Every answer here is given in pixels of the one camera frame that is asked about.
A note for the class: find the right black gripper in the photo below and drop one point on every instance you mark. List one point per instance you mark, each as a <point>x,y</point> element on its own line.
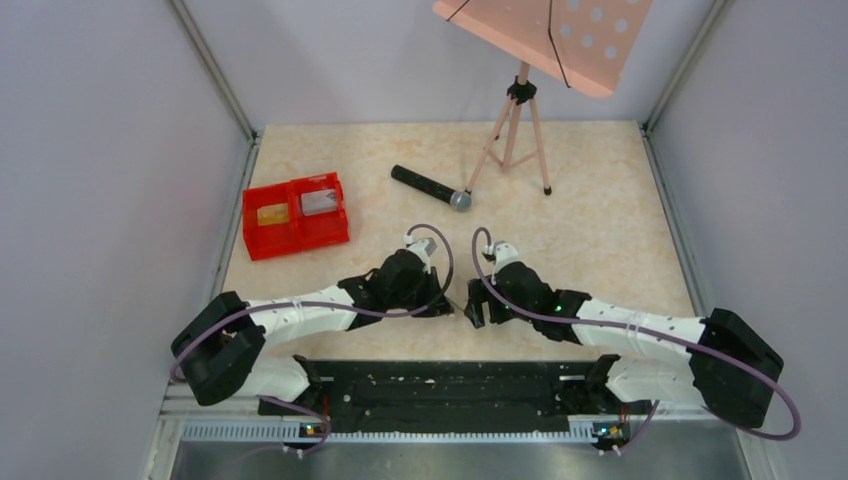
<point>479,299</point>

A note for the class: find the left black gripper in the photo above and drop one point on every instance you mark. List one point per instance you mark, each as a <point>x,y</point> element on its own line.
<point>433,295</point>

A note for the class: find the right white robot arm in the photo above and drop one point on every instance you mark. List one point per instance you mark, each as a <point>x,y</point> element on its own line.
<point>718,362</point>

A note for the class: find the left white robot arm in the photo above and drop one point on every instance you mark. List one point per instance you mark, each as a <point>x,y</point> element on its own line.
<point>220,352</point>

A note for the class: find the silver card in bin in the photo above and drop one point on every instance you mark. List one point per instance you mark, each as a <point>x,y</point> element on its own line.
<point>319,202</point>

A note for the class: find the gold card in bin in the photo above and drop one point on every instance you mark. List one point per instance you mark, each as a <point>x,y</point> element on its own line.
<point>274,214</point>

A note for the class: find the black handheld microphone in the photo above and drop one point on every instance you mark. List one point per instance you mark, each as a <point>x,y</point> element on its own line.
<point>459,200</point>

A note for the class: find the red plastic bin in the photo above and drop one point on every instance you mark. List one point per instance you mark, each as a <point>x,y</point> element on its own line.
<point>302,233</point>

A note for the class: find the pink music stand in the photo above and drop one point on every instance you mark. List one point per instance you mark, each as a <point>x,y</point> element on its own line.
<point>583,43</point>

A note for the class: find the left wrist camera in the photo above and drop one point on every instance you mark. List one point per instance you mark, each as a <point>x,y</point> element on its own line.
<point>423,248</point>

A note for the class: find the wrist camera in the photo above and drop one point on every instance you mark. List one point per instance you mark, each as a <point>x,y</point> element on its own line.
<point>500,254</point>
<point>423,248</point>

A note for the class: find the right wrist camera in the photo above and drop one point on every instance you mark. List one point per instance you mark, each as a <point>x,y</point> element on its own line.
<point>500,254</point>

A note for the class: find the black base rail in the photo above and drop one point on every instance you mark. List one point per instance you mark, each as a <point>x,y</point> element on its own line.
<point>460,397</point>

